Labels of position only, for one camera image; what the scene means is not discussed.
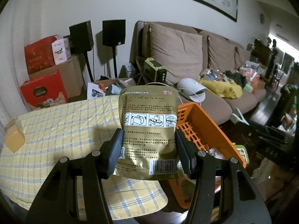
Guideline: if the blue clothes clip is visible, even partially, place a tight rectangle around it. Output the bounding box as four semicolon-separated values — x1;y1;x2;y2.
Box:
229;108;249;125

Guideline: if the tan boxed packet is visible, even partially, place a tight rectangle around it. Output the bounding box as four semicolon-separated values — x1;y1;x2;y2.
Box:
4;117;25;153

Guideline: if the olive card packet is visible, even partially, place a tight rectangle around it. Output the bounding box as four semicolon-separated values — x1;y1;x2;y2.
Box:
114;85;184;181

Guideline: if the green frog container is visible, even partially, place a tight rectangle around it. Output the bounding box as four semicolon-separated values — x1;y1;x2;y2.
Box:
235;145;250;165

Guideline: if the brown sofa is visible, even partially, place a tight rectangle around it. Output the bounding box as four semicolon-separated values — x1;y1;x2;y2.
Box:
134;21;266;124

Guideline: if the yellow checked tablecloth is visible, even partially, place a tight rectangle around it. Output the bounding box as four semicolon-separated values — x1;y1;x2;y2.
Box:
1;96;168;220

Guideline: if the yellow cloth on sofa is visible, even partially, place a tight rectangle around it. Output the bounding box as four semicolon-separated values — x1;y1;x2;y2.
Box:
198;78;243;99

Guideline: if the orange plastic basket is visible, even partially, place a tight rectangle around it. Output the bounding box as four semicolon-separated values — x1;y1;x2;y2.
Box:
169;103;246;209

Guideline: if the far beige cushion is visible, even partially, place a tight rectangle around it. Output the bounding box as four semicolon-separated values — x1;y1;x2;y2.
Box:
234;46;251;70

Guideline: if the white nail lamp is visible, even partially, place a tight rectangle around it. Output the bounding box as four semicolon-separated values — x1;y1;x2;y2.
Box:
176;78;207;103

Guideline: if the middle beige cushion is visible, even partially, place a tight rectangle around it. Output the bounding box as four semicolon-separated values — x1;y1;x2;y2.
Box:
208;36;235;72

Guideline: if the red collection gift box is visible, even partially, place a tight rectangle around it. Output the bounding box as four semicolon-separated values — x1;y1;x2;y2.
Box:
20;70;68;111

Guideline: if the brown cardboard box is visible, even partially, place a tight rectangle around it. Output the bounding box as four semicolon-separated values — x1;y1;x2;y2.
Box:
29;55;84;98

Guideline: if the large beige cushion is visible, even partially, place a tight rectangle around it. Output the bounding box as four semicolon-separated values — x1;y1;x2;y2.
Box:
149;23;203;84

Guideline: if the red gift box upper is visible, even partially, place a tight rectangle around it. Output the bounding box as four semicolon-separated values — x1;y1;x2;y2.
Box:
24;36;57;74

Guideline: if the green black power station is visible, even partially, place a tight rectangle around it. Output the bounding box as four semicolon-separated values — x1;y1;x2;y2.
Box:
144;58;167;83

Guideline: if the small pink white box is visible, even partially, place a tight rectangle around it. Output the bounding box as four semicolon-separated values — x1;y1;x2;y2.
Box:
52;38;71;65

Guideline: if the left black speaker on stand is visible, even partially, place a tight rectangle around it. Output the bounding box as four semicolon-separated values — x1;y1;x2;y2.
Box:
69;20;94;81

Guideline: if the black speaker on stand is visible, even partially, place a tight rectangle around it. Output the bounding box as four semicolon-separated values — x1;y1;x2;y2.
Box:
69;20;94;81
102;19;126;78

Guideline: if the right black speaker on stand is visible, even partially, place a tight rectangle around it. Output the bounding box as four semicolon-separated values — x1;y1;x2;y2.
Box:
102;19;126;78

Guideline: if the white curtain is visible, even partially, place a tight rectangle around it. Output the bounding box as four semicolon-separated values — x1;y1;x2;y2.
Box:
1;4;28;127

